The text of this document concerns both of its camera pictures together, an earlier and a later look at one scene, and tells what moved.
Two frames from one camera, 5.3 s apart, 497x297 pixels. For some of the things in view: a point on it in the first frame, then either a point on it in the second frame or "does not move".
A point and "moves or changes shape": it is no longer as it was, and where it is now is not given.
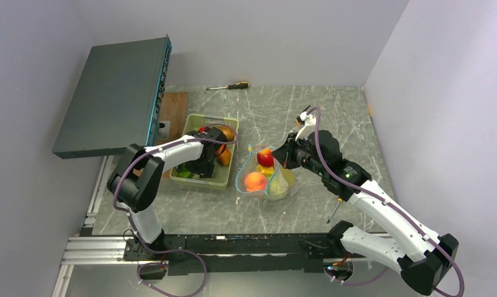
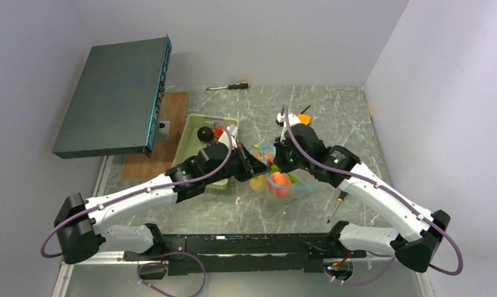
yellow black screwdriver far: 238,85 does not move
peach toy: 254,181 -> 279,184
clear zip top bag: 260,174 moves or changes shape
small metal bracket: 164,130 does not move
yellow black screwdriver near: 339,199 does not move
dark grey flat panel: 115,99 does not move
